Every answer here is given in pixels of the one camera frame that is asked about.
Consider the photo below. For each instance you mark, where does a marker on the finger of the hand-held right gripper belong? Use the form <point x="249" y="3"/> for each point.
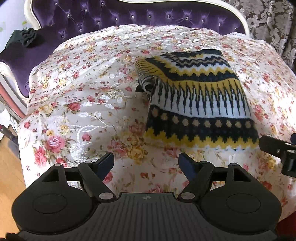
<point x="275" y="144"/>

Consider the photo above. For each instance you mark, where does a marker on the purple tufted sofa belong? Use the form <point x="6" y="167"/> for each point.
<point x="115" y="14"/>

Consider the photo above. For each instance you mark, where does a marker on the yellow black patterned knit sweater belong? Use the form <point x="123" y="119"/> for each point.
<point x="196" y="104"/>

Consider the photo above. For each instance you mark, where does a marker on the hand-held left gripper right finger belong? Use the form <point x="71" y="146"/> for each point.
<point x="186" y="165"/>

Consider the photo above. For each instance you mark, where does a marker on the dark green cloth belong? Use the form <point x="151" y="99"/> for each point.
<point x="22" y="38"/>

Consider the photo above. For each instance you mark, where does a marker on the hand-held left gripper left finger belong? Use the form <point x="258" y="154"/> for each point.
<point x="104" y="165"/>

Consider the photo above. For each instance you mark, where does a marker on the floral bedspread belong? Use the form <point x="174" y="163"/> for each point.
<point x="81" y="104"/>

